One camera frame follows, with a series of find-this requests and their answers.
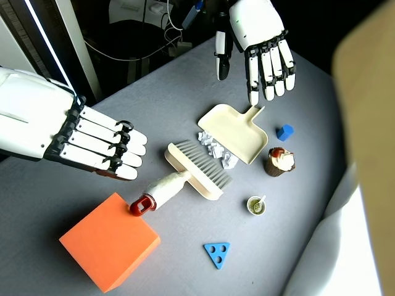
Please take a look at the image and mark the white vertical panel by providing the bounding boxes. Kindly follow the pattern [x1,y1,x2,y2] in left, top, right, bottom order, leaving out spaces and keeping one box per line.
[54,0,103,101]

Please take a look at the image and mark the white cloth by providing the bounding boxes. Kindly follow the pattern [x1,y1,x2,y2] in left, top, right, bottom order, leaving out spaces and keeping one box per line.
[282,163,383,296]

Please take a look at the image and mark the tan board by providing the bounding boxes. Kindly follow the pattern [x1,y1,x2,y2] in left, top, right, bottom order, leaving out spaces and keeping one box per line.
[331,0,395,296]

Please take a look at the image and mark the small blue block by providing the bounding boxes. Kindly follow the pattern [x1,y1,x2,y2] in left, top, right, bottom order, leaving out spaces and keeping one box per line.
[276,123,295,142]

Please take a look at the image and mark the grey plug with blue tip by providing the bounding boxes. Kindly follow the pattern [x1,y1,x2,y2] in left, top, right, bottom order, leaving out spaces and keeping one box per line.
[181,0,206,31]

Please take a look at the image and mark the blue triangle with three holes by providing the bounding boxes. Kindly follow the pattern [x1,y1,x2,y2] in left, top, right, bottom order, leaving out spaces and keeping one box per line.
[202,242,231,270]

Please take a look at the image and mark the small cup with spoon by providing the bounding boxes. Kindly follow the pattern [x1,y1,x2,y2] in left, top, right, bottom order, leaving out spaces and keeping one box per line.
[246,194,267,216]

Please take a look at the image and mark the white paper box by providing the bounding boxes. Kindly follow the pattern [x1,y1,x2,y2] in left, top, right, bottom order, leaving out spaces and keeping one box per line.
[109,0,173,24]

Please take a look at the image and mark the large orange block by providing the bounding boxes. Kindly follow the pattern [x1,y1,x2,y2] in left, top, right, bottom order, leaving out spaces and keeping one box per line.
[58,192,162,294]

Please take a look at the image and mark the grey power adapter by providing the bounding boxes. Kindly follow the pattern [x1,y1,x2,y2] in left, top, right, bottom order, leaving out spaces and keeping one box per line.
[168,39,193,58]

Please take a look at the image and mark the looped white cable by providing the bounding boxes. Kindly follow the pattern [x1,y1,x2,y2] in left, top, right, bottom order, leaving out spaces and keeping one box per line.
[165,0,186,43]

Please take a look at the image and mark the cream plastic dustpan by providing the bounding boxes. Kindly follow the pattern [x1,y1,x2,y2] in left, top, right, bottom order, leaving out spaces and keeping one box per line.
[197,104,268,165]

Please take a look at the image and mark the grey tablecloth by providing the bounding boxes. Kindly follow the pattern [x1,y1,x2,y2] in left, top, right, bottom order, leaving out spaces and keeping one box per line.
[0,33,362,296]

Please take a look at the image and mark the toy cupcake with cream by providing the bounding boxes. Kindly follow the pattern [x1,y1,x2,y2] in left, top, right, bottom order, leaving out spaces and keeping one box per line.
[264,147,296,178]

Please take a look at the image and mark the thin white cable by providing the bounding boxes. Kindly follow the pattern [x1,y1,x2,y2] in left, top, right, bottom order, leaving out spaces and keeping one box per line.
[83,38,181,62]

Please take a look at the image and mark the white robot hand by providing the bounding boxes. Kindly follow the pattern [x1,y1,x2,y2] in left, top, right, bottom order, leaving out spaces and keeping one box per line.
[214,0,297,107]
[0,67,148,182]

